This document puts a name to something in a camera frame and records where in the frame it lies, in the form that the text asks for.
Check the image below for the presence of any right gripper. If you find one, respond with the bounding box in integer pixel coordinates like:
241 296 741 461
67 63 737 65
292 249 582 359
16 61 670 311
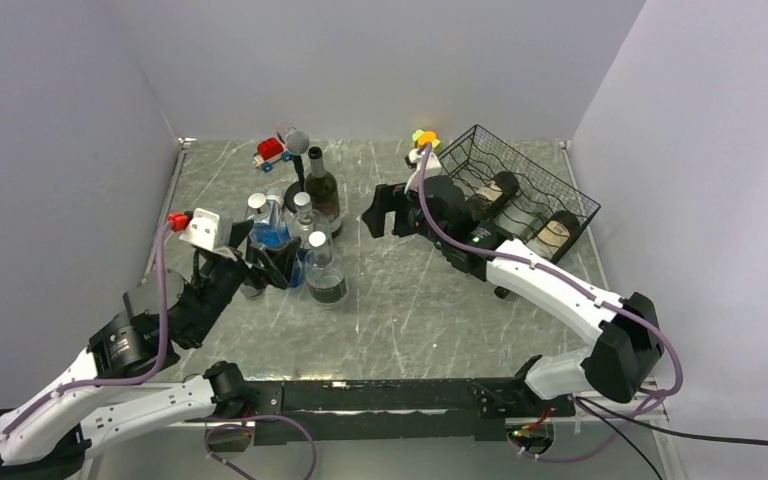
362 182 450 248

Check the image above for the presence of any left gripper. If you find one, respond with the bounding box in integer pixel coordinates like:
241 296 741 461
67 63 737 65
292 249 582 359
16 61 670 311
185 220 302 346

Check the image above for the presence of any blue square glass bottle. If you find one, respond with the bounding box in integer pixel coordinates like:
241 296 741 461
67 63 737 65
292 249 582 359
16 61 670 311
244 192 304 289

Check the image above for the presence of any clear round bottle front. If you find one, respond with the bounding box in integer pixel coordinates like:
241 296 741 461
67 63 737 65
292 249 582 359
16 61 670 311
303 231 349 308

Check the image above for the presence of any clear round bottle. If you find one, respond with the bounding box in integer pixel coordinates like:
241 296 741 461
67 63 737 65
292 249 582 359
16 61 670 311
303 231 349 308
288 192 333 261

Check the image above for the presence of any dark wine bottle black neck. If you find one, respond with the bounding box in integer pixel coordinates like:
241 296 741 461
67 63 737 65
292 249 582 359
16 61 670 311
465 171 519 222

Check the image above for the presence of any dark green wine bottle front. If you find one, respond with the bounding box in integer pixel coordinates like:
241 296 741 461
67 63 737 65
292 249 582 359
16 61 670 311
526 210 580 263

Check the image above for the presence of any clear glass bottle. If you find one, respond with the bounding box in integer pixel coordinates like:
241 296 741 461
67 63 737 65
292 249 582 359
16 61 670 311
496 197 542 242

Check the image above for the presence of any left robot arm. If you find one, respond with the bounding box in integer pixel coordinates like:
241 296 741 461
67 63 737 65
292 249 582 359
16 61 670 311
0 212 299 479

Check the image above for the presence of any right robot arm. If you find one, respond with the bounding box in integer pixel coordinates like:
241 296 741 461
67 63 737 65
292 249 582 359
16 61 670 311
362 171 664 415

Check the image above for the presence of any clear round bottle rear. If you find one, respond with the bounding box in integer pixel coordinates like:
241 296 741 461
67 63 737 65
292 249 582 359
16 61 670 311
288 192 333 261

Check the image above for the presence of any dark wine bottle silver neck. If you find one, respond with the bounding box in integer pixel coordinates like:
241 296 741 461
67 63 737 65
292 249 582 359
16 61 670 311
304 146 342 237

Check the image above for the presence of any black white handheld microphone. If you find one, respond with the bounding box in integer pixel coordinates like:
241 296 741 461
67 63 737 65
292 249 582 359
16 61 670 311
239 193 267 299

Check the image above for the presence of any yellow green toy block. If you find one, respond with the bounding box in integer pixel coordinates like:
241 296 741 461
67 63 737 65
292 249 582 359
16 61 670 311
412 129 442 151

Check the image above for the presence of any red toy block car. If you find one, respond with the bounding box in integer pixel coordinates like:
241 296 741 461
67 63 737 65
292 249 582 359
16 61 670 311
252 137 292 172

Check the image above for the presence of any glitter microphone on stand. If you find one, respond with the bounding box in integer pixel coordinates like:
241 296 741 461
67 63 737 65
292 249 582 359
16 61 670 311
276 123 310 156

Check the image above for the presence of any black base bar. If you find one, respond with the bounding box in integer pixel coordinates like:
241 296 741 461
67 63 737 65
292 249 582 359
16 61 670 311
241 378 550 445

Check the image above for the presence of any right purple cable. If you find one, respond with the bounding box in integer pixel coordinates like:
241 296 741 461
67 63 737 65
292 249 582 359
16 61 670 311
417 142 685 465

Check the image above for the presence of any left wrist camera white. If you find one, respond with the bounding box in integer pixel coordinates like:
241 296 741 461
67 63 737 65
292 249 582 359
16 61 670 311
179 208 233 259

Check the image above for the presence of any black wire wine rack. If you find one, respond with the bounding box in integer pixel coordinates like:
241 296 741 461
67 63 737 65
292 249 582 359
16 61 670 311
438 125 601 263

